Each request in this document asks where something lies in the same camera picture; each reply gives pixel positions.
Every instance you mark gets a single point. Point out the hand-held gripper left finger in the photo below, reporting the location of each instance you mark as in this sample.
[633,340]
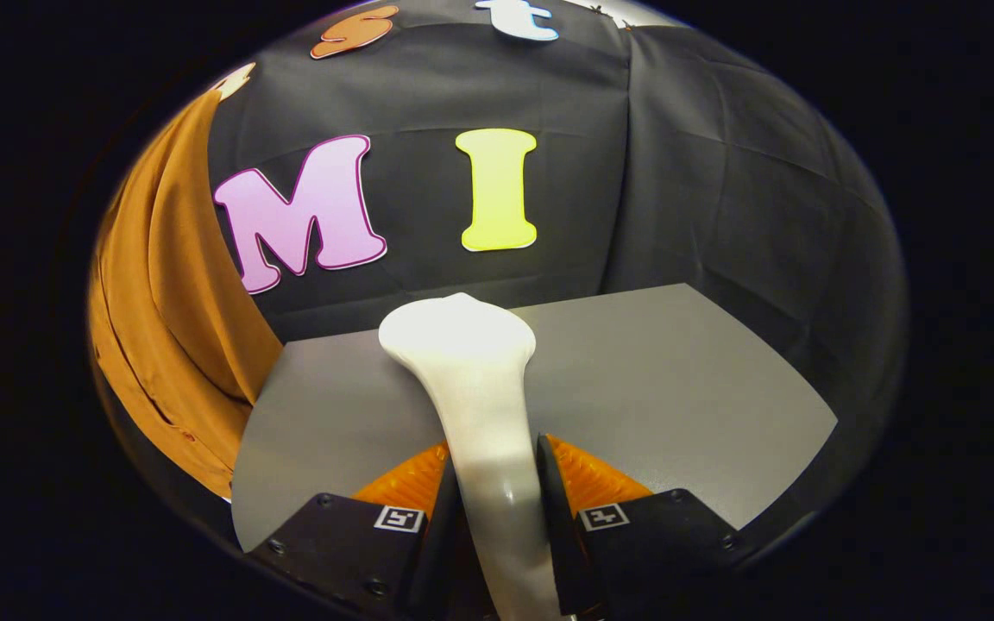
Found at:
[441,552]

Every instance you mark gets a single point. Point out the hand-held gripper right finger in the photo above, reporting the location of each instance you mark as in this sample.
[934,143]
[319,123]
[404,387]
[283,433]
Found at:
[553,535]

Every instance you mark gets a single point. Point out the white garment steamer head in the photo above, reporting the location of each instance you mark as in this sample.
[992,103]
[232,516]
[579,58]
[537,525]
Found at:
[480,388]

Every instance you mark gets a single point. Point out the orange-brown button shirt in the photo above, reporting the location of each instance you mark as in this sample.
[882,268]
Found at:
[169,328]

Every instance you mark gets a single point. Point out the grey side table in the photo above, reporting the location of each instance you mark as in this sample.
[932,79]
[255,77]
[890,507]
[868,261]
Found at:
[652,397]

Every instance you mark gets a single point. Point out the black backdrop cloth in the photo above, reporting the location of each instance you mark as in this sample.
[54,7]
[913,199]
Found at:
[721,172]

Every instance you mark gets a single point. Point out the row of black cloth clips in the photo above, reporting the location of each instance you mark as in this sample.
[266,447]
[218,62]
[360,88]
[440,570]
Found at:
[598,10]

